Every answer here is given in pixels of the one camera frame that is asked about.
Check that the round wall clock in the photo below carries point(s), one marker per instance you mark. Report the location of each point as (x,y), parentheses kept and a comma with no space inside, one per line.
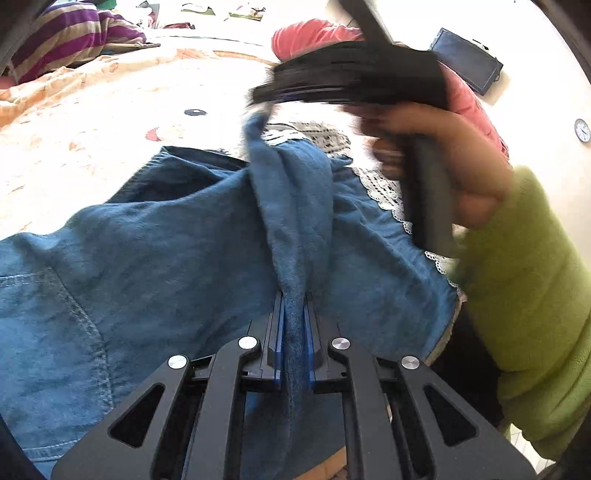
(582,131)

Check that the purple striped pillow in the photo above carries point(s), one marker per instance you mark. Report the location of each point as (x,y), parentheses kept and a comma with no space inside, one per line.
(69,34)

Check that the green right sleeve forearm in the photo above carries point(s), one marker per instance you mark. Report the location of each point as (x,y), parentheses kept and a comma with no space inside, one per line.
(529,298)

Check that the blue denim lace-trimmed pants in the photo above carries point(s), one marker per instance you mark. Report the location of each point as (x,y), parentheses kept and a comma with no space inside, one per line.
(191,249)

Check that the dark wall television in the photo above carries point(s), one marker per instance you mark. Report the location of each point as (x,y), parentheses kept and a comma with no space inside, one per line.
(474,64)

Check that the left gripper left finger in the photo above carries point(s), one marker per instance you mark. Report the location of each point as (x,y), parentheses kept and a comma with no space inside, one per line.
(272,346)

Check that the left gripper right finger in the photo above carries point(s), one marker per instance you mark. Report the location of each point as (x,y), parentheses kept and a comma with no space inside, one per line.
(324,373)

